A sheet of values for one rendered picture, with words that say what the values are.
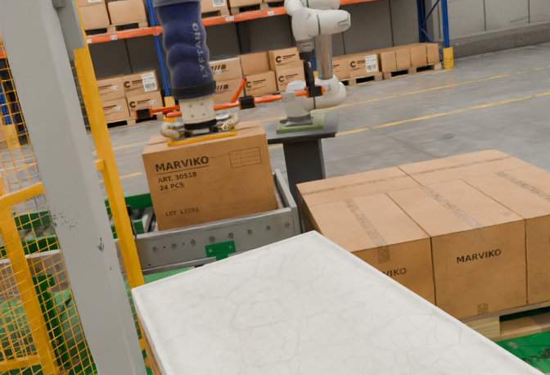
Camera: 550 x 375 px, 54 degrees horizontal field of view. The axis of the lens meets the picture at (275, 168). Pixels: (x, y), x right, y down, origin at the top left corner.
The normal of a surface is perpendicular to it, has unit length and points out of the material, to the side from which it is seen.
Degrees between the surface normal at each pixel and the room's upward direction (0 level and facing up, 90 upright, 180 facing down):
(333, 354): 0
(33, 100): 90
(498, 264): 90
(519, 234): 90
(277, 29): 90
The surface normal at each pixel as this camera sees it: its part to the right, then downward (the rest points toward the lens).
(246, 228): 0.11, 0.25
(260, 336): -0.14, -0.95
